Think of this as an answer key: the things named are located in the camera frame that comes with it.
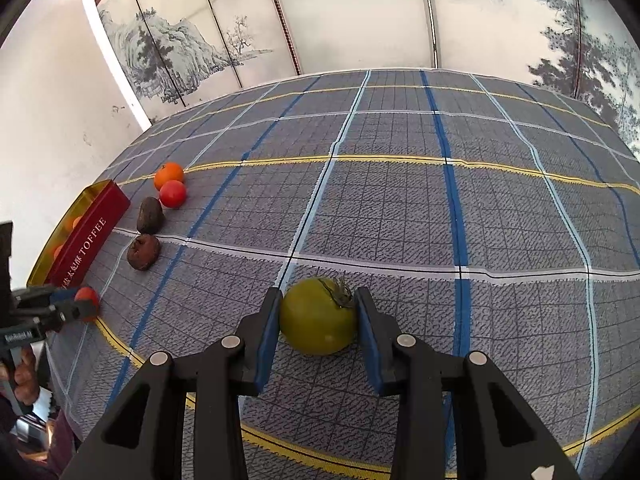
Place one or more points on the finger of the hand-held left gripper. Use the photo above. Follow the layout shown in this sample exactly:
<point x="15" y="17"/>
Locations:
<point x="60" y="317"/>
<point x="35" y="295"/>

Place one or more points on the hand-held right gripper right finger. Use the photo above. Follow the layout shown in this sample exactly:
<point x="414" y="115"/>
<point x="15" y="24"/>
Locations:
<point x="370" y="345"/>

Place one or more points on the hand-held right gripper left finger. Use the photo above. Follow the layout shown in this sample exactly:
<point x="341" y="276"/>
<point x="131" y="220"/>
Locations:
<point x="270" y="340"/>

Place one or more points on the red-orange tomato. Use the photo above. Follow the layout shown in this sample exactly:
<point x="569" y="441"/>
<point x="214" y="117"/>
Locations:
<point x="88" y="301"/>

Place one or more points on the green tomato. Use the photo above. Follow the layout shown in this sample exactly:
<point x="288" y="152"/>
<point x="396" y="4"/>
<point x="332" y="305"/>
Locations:
<point x="315" y="320"/>

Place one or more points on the red tin box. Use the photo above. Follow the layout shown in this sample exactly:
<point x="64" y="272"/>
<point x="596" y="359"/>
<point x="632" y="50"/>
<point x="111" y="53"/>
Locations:
<point x="85" y="245"/>

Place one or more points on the dark brown passion fruit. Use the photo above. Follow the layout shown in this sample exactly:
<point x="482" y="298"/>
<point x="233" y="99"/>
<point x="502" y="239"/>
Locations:
<point x="150" y="216"/>
<point x="143" y="253"/>

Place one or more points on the red tomato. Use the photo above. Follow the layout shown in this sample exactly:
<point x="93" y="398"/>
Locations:
<point x="173" y="195"/>

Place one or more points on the orange tangerine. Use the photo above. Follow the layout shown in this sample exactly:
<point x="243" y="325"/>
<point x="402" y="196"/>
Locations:
<point x="169" y="175"/>
<point x="58" y="251"/>
<point x="77" y="221"/>

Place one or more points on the person's left hand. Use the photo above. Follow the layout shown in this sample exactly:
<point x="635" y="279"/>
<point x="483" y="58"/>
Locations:
<point x="25" y="375"/>

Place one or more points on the grey plaid blanket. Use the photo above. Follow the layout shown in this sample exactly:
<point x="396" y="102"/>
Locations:
<point x="380" y="210"/>

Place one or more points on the painted folding screen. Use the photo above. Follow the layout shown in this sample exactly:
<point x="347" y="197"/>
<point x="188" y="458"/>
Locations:
<point x="350" y="10"/>

